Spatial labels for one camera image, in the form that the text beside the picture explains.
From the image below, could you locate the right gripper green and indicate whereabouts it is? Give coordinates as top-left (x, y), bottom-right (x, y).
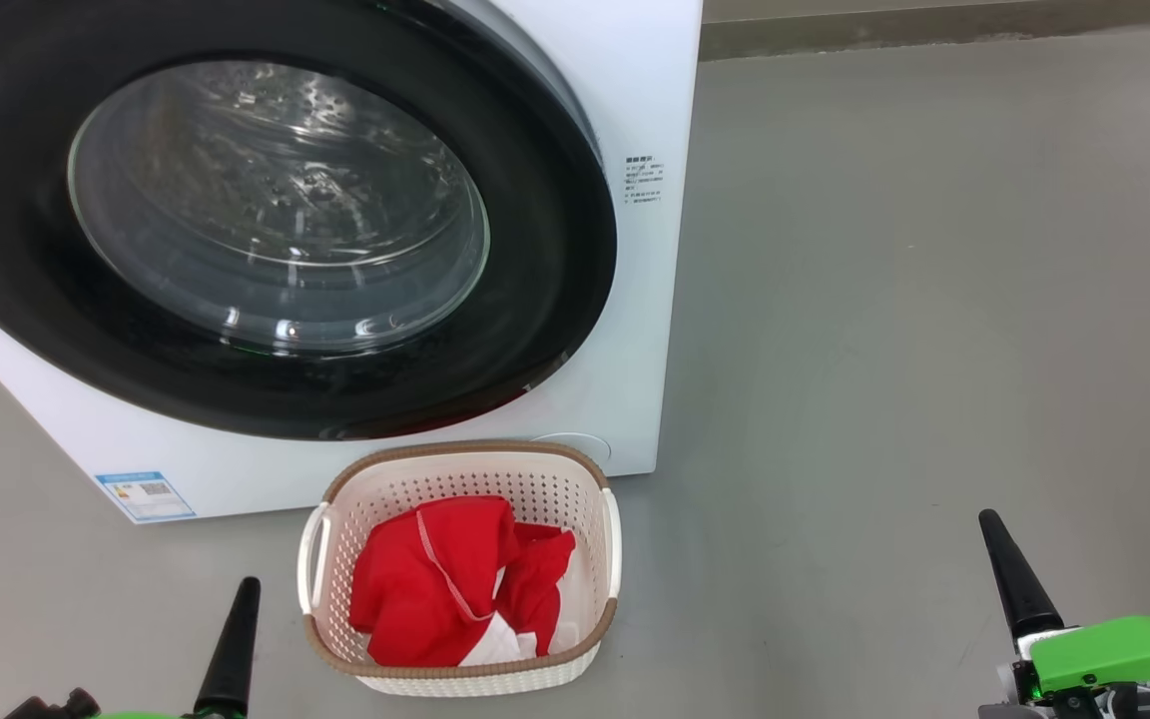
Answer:
top-left (978, 508), bottom-right (1150, 719)

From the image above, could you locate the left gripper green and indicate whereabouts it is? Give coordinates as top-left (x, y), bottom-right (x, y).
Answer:
top-left (86, 575), bottom-right (263, 719)

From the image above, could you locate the red garment white trim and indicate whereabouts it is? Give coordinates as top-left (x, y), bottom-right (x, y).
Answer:
top-left (348, 494), bottom-right (522, 668)

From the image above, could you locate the black round glass washer door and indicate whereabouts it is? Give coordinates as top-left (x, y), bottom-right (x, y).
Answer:
top-left (0, 0), bottom-right (620, 443)

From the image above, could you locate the cream laundry basket brown rim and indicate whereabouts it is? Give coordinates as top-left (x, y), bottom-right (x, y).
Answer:
top-left (296, 439), bottom-right (624, 698)

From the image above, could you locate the white front-load washing machine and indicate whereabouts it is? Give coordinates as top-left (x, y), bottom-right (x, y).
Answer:
top-left (0, 0), bottom-right (705, 526)

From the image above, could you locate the blue energy label sticker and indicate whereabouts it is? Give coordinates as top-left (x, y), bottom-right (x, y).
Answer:
top-left (95, 470), bottom-right (198, 524)

